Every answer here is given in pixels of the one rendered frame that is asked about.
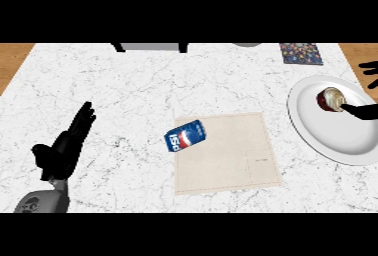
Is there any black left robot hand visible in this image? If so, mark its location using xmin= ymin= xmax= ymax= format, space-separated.
xmin=31 ymin=101 xmax=98 ymax=183

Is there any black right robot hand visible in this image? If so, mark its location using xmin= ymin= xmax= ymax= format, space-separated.
xmin=340 ymin=61 xmax=378 ymax=121

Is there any white plate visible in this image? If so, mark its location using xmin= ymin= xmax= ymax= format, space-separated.
xmin=287 ymin=75 xmax=378 ymax=167

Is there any beige placemat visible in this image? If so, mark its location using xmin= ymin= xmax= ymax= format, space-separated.
xmin=173 ymin=112 xmax=284 ymax=196

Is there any colourful patterned box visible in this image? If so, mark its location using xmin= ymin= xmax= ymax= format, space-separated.
xmin=278 ymin=43 xmax=325 ymax=66

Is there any blue soda can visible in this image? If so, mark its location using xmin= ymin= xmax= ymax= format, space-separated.
xmin=162 ymin=119 xmax=208 ymax=153

